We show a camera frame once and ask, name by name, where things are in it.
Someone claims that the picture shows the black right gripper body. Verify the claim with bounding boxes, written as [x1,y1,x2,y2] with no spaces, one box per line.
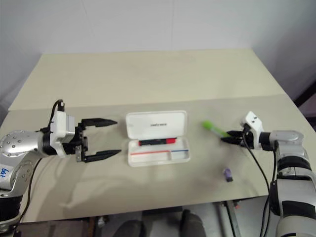
[237,124,255,149]

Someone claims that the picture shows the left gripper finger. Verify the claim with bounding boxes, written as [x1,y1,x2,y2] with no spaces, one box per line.
[81,118,118,130]
[83,149,122,164]

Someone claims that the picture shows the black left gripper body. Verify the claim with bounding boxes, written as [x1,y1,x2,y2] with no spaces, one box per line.
[61,122,90,163]

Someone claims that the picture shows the green marker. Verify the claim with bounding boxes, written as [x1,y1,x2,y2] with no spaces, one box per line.
[202,119,232,138]

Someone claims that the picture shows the white plastic pencil case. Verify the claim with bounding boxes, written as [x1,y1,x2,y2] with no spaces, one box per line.
[125,110,192,168]

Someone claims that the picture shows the red marker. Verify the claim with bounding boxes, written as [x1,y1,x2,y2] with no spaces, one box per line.
[138,138,177,147]

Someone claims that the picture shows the small purple cap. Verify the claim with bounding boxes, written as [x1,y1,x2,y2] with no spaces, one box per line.
[223,167,234,183]

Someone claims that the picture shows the black slanted bar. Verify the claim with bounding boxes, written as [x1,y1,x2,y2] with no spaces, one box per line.
[293,78,316,109]

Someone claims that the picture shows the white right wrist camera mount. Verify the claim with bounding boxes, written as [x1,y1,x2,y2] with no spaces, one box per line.
[240,111,264,150]

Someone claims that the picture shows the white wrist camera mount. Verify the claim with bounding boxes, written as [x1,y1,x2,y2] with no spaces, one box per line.
[48,110,76,159]
[240,111,264,150]

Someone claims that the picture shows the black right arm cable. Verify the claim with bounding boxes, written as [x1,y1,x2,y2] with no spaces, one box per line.
[241,127,278,224]

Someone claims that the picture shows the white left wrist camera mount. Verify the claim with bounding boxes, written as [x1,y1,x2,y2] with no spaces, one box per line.
[48,110,76,159]

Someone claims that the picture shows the grey metal table frame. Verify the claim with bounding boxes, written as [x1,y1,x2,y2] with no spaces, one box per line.
[216,200,244,237]

